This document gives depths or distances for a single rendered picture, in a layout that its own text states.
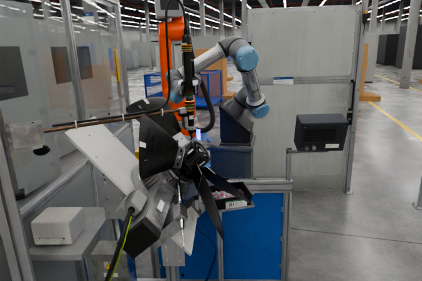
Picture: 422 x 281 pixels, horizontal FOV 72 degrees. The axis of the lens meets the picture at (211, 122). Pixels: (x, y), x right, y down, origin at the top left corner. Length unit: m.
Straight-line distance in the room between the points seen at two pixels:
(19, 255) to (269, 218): 1.32
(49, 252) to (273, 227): 1.25
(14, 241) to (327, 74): 2.87
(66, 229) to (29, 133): 0.48
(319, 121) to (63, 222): 1.33
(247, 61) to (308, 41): 1.69
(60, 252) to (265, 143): 2.37
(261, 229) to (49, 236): 1.20
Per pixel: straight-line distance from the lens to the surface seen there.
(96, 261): 1.41
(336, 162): 3.53
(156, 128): 1.06
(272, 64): 3.10
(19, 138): 1.12
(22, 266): 1.31
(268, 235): 2.02
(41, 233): 1.48
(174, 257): 1.42
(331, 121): 1.73
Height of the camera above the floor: 1.65
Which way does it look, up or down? 15 degrees down
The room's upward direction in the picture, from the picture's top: 2 degrees counter-clockwise
